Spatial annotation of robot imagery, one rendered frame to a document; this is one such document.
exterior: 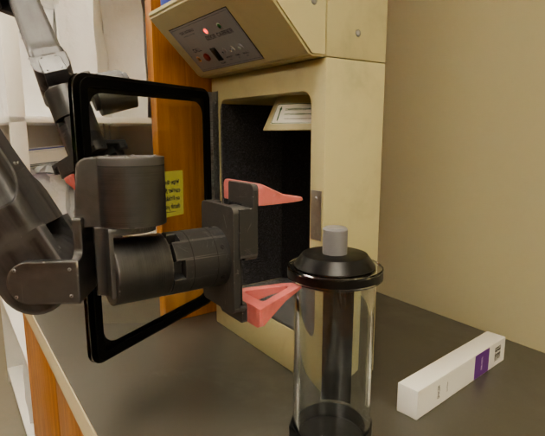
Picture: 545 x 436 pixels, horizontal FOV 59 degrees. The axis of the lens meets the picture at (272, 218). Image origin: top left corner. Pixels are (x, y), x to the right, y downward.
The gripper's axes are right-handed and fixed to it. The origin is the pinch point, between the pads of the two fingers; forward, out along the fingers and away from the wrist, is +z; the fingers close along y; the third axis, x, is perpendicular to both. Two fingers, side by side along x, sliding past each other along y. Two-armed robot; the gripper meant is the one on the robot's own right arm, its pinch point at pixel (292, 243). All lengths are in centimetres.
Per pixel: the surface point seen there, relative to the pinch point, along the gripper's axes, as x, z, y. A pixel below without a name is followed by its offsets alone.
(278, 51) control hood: 14.6, 8.4, 22.5
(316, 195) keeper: 10.6, 11.9, 3.3
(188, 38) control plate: 33.7, 4.1, 26.6
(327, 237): -1.1, 4.0, 0.4
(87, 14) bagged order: 135, 15, 51
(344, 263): -4.2, 3.7, -1.8
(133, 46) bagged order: 147, 34, 44
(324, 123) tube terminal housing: 9.2, 12.0, 13.0
